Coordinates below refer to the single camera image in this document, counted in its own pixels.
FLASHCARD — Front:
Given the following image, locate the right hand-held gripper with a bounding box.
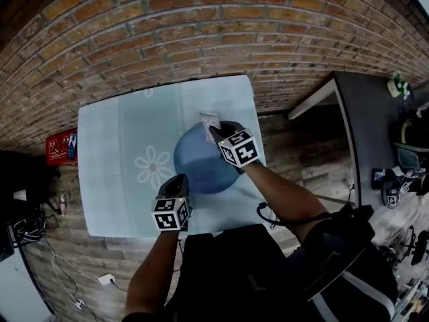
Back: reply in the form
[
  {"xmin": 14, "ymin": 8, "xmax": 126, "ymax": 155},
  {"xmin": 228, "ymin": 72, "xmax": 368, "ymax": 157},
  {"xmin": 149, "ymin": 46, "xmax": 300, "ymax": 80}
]
[{"xmin": 208, "ymin": 121, "xmax": 261, "ymax": 175}]

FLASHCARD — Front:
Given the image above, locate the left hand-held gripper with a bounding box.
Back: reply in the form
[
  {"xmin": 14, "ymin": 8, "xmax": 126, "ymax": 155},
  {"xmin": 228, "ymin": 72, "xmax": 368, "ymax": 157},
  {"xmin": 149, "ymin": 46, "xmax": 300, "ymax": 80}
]
[{"xmin": 151, "ymin": 174, "xmax": 192, "ymax": 231}]

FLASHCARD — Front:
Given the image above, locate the grey scouring cloth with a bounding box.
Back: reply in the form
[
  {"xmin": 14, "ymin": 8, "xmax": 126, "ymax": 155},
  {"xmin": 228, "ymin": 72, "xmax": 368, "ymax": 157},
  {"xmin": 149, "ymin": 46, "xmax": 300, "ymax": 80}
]
[{"xmin": 199, "ymin": 111, "xmax": 222, "ymax": 143}]

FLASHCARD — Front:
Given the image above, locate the large blue plate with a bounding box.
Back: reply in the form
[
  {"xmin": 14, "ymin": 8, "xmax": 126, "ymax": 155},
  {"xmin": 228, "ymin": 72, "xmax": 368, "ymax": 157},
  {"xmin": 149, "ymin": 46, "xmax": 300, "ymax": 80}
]
[{"xmin": 173, "ymin": 122, "xmax": 244, "ymax": 195}]

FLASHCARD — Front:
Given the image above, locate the black shoulder pack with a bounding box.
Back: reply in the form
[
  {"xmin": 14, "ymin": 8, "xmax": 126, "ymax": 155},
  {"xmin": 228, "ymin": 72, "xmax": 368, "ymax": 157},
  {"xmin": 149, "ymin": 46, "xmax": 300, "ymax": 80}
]
[{"xmin": 301, "ymin": 205, "xmax": 375, "ymax": 301}]

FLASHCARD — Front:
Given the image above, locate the person's right forearm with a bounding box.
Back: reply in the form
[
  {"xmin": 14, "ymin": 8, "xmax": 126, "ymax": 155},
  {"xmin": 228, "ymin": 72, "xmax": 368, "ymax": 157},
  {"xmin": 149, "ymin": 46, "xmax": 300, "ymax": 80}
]
[{"xmin": 243, "ymin": 162, "xmax": 328, "ymax": 241}]

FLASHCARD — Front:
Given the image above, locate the person's left forearm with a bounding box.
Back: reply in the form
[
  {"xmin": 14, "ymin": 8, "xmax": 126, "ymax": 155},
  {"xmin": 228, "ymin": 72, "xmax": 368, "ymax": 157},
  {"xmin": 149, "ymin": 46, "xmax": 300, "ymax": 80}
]
[{"xmin": 124, "ymin": 228, "xmax": 182, "ymax": 317}]

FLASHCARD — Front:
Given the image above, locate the light blue flowered tablecloth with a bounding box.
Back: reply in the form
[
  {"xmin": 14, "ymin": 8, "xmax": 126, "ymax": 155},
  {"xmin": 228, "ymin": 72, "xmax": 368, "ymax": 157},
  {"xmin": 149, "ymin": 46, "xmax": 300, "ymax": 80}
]
[{"xmin": 77, "ymin": 74, "xmax": 269, "ymax": 238}]

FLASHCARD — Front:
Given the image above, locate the person's black shirt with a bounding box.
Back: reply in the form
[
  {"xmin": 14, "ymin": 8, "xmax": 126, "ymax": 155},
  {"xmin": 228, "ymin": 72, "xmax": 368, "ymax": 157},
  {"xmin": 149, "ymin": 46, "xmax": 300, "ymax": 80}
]
[{"xmin": 122, "ymin": 223, "xmax": 398, "ymax": 322}]

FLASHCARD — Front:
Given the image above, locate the black smartphone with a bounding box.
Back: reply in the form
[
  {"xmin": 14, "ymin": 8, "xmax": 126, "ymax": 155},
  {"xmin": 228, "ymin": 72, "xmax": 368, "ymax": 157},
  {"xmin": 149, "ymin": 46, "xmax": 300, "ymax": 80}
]
[{"xmin": 66, "ymin": 133, "xmax": 78, "ymax": 160}]

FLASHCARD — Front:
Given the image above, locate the red plastic crate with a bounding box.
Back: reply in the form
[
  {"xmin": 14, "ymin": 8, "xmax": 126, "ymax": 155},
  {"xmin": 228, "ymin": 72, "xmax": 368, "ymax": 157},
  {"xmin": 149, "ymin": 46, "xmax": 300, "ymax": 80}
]
[{"xmin": 46, "ymin": 129, "xmax": 78, "ymax": 166}]

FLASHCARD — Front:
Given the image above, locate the grey desk with white legs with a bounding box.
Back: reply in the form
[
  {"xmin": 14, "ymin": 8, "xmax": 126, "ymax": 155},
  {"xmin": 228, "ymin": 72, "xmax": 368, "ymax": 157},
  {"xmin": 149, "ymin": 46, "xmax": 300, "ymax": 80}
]
[{"xmin": 287, "ymin": 71, "xmax": 429, "ymax": 207}]

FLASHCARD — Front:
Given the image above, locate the black chair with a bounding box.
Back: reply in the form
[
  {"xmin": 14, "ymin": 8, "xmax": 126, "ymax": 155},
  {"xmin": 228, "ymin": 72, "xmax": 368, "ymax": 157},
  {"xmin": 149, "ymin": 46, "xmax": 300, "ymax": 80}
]
[{"xmin": 0, "ymin": 149, "xmax": 61, "ymax": 221}]

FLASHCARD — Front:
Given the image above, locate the small black screen device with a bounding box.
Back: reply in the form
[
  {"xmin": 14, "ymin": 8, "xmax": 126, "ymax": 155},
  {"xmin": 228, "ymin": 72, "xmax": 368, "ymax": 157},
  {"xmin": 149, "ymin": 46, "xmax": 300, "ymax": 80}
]
[{"xmin": 371, "ymin": 168, "xmax": 386, "ymax": 190}]

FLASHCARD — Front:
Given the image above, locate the potted plant in white pot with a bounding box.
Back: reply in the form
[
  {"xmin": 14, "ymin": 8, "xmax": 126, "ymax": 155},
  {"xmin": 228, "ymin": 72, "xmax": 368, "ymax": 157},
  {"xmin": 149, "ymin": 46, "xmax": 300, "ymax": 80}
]
[{"xmin": 387, "ymin": 72, "xmax": 412, "ymax": 100}]

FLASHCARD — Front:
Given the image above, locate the black and grey backpack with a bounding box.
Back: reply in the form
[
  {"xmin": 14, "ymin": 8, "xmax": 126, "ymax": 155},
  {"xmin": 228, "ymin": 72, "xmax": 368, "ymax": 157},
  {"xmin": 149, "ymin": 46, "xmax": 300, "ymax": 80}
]
[{"xmin": 391, "ymin": 112, "xmax": 429, "ymax": 180}]

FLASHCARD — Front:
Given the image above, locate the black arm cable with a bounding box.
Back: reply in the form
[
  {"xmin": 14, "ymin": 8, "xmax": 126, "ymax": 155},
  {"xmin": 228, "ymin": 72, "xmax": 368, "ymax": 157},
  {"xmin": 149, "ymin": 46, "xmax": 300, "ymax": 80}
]
[{"xmin": 256, "ymin": 201, "xmax": 336, "ymax": 229}]

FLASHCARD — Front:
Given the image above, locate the thin white cable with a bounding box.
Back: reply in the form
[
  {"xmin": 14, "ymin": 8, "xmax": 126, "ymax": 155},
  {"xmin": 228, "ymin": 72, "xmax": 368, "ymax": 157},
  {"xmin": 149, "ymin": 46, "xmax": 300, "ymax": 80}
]
[{"xmin": 52, "ymin": 253, "xmax": 101, "ymax": 311}]

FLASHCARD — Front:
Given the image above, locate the bundle of black cables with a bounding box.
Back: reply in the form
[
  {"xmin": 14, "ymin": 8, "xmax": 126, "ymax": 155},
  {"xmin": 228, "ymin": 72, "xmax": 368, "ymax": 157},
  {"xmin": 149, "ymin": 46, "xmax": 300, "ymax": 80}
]
[{"xmin": 13, "ymin": 218, "xmax": 46, "ymax": 243}]

